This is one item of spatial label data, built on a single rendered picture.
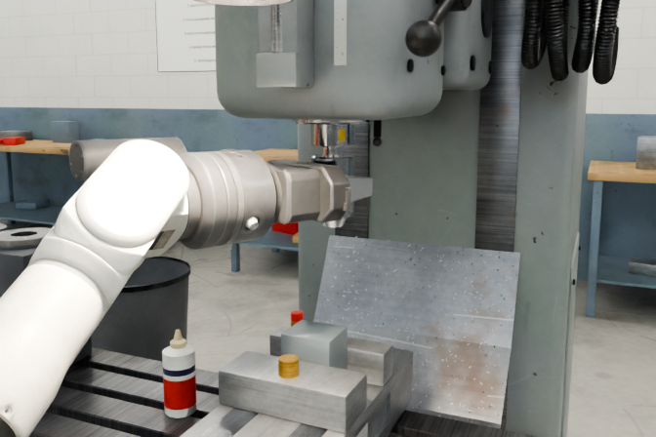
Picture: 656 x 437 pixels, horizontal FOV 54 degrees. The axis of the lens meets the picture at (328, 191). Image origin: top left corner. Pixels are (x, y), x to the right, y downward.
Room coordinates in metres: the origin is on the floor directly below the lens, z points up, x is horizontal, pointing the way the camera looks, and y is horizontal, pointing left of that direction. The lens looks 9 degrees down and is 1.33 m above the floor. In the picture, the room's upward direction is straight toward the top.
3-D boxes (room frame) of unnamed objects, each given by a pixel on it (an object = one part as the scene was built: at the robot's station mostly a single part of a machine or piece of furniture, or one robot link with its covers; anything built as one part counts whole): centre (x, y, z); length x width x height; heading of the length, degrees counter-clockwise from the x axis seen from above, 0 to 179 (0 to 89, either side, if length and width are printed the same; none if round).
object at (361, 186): (0.66, -0.03, 1.24); 0.06 x 0.02 x 0.03; 132
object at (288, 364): (0.64, 0.04, 1.05); 0.02 x 0.02 x 0.02
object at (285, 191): (0.63, 0.06, 1.23); 0.13 x 0.12 x 0.10; 42
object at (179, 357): (0.77, 0.19, 0.99); 0.04 x 0.04 x 0.11
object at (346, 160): (0.69, -0.01, 1.26); 0.05 x 0.05 x 0.01
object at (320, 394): (0.64, 0.04, 1.02); 0.15 x 0.06 x 0.04; 66
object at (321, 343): (0.70, 0.02, 1.04); 0.06 x 0.05 x 0.06; 66
